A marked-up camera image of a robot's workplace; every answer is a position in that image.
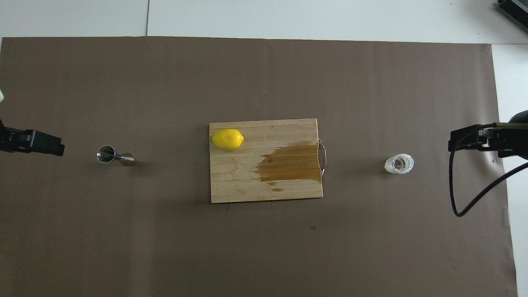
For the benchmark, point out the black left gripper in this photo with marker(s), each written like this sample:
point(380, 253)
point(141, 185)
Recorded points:
point(14, 140)

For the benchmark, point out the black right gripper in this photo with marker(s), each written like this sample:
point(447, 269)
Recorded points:
point(513, 142)

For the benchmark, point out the steel double jigger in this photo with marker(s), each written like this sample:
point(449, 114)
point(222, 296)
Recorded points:
point(106, 154)

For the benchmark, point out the brown paper table mat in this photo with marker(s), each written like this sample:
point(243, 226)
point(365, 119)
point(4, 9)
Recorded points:
point(165, 90)

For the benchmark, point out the grey vented device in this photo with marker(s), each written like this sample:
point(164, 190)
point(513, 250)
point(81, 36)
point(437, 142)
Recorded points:
point(515, 8)

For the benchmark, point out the yellow lemon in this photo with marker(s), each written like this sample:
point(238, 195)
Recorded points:
point(227, 139)

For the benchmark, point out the wooden cutting board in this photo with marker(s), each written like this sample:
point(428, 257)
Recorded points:
point(247, 181)

